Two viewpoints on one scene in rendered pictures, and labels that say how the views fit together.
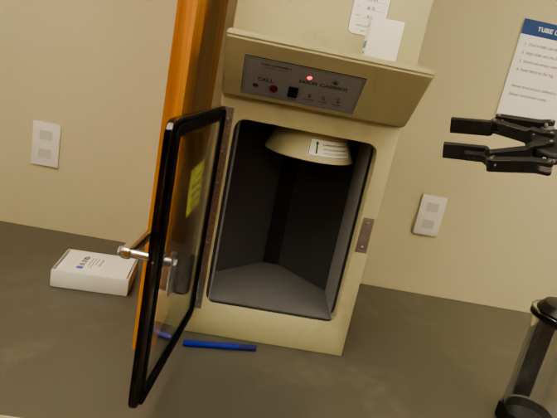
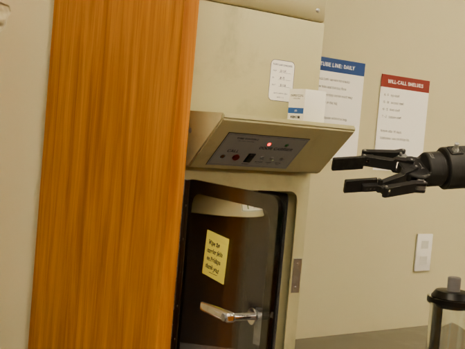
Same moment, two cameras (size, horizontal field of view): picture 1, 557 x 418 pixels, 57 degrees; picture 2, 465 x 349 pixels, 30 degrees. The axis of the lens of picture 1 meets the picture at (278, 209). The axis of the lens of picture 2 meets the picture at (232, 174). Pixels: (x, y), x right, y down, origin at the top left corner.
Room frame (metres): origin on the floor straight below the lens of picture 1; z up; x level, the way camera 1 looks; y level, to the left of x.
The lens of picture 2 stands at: (-0.45, 0.91, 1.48)
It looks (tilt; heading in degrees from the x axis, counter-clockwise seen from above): 3 degrees down; 327
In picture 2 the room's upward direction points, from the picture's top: 5 degrees clockwise
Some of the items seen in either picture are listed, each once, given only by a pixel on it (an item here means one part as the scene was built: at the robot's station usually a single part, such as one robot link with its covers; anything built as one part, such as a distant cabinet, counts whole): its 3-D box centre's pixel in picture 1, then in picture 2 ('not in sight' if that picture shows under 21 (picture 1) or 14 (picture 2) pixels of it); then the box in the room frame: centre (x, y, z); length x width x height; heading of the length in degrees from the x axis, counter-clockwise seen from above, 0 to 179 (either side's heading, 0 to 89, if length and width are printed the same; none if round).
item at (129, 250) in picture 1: (147, 246); (227, 311); (0.66, 0.17, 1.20); 0.10 x 0.05 x 0.03; 177
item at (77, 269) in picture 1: (96, 271); not in sight; (1.04, 0.37, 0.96); 0.16 x 0.12 x 0.04; 98
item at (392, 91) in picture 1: (322, 81); (270, 145); (0.85, -0.03, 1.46); 0.32 x 0.11 x 0.10; 94
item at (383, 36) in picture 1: (381, 40); (306, 105); (0.86, -0.11, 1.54); 0.05 x 0.05 x 0.06; 89
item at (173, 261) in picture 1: (168, 274); not in sight; (0.62, 0.13, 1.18); 0.02 x 0.02 x 0.06; 87
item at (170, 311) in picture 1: (182, 240); (220, 307); (0.73, 0.13, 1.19); 0.30 x 0.01 x 0.40; 177
